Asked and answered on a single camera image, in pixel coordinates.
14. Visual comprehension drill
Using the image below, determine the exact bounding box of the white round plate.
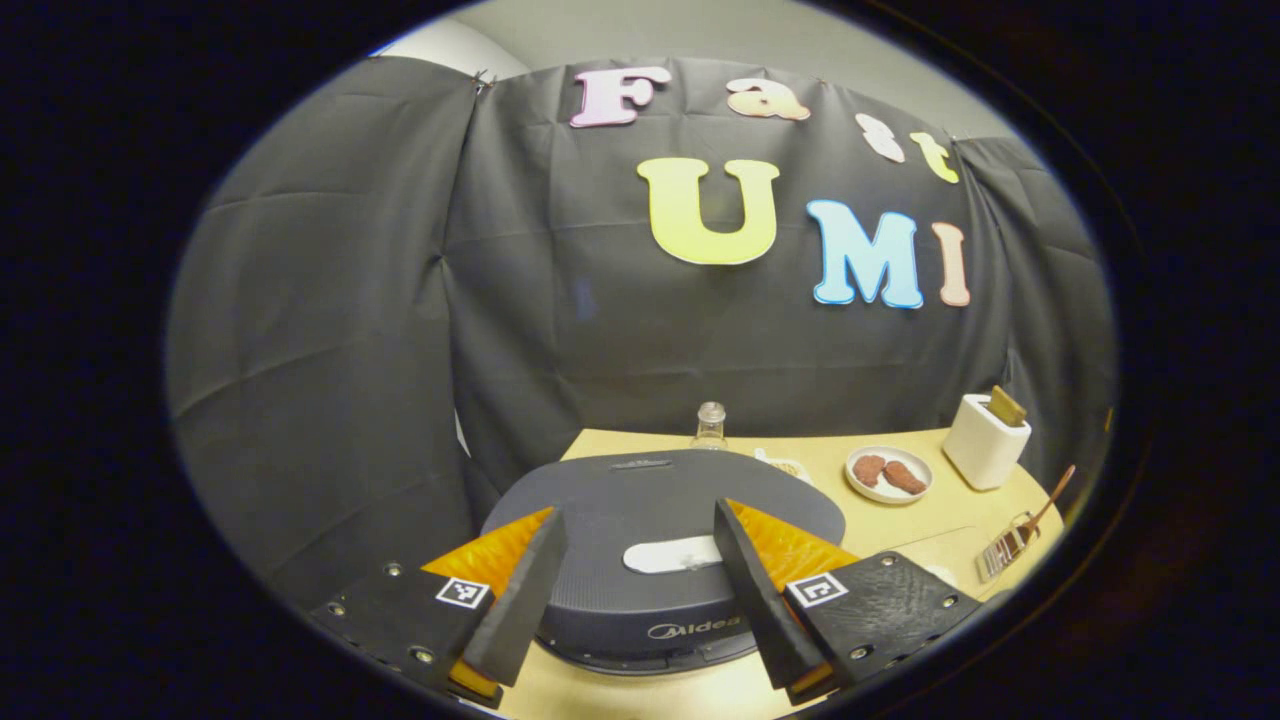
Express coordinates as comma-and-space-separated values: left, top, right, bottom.
845, 445, 934, 505

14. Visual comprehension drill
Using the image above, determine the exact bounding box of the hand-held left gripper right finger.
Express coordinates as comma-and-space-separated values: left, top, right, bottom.
713, 498, 986, 706

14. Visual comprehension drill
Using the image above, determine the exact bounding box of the clear glass bottle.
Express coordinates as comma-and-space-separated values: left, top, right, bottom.
690, 401, 729, 451

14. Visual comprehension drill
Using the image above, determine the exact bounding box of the white divided grain dish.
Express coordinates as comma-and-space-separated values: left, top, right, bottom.
752, 447, 813, 486

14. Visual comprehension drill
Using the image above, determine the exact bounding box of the dark grey rice cooker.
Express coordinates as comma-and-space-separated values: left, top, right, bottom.
480, 449, 848, 676

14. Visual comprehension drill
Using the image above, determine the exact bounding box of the black backdrop cloth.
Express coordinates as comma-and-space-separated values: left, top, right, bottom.
165, 55, 1118, 611

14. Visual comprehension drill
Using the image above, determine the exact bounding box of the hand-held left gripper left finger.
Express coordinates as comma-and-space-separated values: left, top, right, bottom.
310, 506, 569, 709

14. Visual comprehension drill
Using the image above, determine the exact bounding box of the white toaster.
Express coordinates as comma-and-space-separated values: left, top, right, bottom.
941, 393, 1033, 491

